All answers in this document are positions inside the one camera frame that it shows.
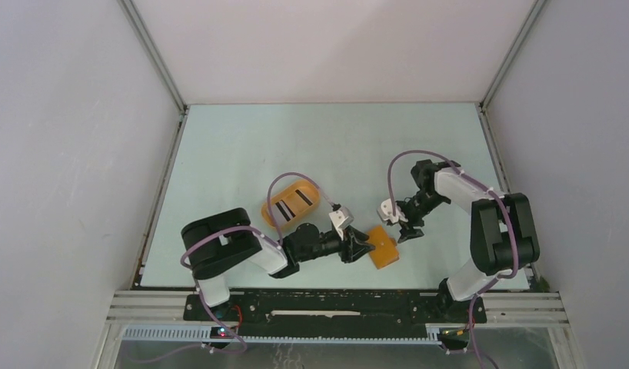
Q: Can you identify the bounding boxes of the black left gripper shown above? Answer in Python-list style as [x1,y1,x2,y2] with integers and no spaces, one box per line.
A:
[297,224,374,263]

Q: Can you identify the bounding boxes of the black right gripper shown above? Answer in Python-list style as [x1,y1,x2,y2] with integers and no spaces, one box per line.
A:
[396,191,448,244]

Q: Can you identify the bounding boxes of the orange leather card holder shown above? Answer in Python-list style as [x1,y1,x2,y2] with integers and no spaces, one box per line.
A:
[368,225,400,270]

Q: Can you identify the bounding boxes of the orange oval plastic tray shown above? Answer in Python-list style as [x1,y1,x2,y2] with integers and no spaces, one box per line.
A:
[270,179,321,231]

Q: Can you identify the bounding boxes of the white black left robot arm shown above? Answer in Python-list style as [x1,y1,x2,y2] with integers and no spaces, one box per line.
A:
[180,205,375,321]

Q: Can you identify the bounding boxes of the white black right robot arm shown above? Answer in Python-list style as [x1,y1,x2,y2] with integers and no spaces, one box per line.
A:
[381,160,540,321]

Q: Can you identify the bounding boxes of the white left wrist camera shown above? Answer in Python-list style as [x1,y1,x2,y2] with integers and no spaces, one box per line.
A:
[328,204,354,241]

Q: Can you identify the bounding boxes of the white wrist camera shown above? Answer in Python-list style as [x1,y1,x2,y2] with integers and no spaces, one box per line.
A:
[328,204,354,241]
[377,198,408,226]

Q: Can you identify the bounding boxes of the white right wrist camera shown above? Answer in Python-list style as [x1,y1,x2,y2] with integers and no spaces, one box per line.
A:
[377,198,408,226]

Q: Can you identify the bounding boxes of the black mounting base plate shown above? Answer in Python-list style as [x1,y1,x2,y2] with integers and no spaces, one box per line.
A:
[183,288,487,338]

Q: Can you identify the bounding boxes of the aluminium frame rail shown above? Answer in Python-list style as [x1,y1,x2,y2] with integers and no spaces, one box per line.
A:
[106,291,569,328]

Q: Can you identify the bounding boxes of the grey slotted cable duct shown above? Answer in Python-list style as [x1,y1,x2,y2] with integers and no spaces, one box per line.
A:
[121,324,441,345]

